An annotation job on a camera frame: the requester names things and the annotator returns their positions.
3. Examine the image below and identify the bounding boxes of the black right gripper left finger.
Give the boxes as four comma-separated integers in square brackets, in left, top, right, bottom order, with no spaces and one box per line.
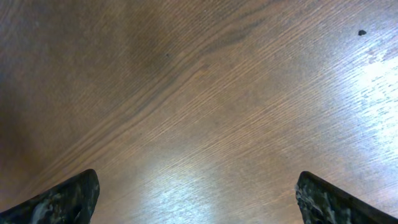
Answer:
[1,169,100,224]

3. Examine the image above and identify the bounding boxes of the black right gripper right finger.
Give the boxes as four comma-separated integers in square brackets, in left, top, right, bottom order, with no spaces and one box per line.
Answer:
[295,171,397,224]

